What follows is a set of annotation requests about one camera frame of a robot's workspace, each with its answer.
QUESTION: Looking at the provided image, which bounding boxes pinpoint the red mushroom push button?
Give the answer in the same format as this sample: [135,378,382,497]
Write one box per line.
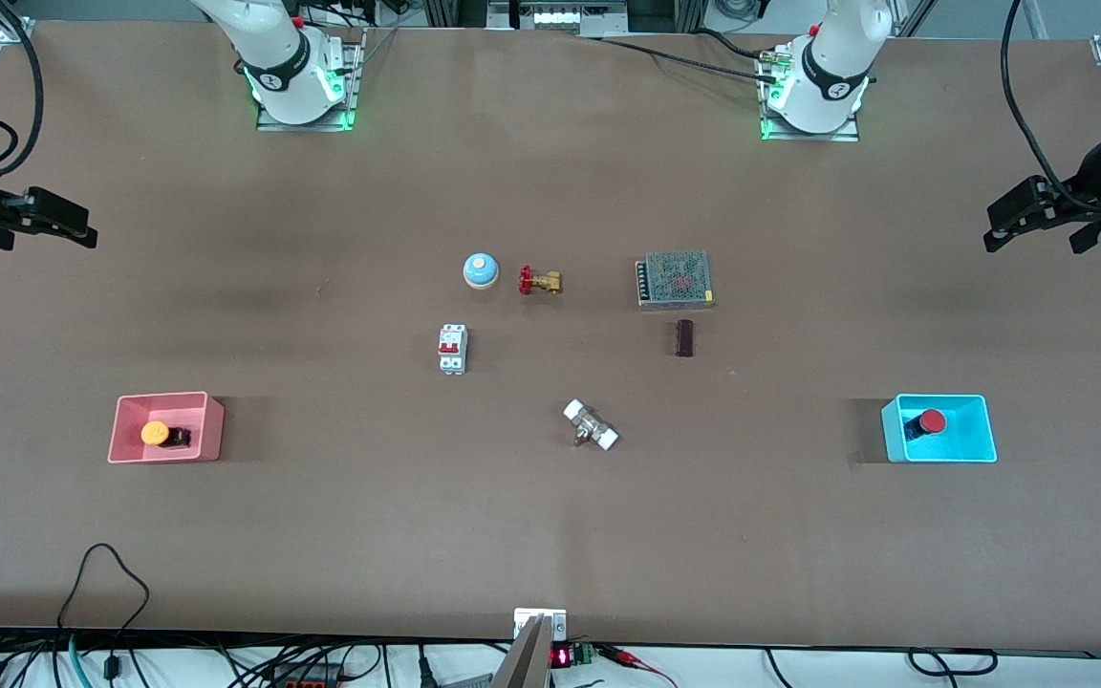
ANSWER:
[902,409,948,442]

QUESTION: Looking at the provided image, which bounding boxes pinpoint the yellow mushroom push button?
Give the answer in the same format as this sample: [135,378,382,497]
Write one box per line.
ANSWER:
[140,419,192,450]

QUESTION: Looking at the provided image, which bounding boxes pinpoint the cyan plastic box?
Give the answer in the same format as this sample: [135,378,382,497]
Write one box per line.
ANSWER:
[881,394,999,464]

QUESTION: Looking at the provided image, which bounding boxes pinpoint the pink plastic box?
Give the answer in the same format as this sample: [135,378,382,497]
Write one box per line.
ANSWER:
[108,391,226,464]

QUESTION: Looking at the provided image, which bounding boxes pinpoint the metal mesh power supply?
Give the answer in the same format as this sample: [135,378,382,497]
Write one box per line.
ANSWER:
[635,250,716,311]

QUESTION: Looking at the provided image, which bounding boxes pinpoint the white circuit breaker red switches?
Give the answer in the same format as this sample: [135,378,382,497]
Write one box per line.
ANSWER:
[437,324,468,376]

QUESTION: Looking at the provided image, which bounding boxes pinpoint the white-capped metal valve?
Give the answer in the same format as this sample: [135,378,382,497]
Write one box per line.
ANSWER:
[563,398,620,452]

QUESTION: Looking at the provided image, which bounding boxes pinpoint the white device behind table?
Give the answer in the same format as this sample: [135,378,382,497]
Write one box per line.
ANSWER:
[488,0,630,37]

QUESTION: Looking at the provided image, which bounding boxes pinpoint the black orange power strip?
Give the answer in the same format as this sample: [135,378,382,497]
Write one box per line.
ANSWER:
[264,662,346,688]

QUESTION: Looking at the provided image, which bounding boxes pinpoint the red clip lead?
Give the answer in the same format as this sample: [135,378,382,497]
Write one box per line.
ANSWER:
[598,645,680,688]

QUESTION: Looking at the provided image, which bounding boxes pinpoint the grey metal bar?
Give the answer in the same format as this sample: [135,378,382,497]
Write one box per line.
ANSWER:
[491,614,553,688]

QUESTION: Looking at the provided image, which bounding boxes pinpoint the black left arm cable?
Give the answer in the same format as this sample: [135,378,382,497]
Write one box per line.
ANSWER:
[1000,0,1101,211]

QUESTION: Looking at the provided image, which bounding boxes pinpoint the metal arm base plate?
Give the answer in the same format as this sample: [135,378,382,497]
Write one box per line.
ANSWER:
[759,46,862,143]
[257,27,365,132]

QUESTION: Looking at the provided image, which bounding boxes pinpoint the black looped cable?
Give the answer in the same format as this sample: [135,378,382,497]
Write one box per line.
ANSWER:
[55,543,152,681]

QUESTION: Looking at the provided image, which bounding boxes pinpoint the black cable on table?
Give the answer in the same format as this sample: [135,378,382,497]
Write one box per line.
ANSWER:
[596,34,781,85]

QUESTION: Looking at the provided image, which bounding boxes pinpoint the black coiled cable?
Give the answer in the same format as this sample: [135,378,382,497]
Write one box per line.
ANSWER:
[907,648,999,677]

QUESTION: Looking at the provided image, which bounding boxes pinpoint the small metal mounting bracket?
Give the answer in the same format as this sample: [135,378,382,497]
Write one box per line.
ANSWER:
[513,608,568,641]

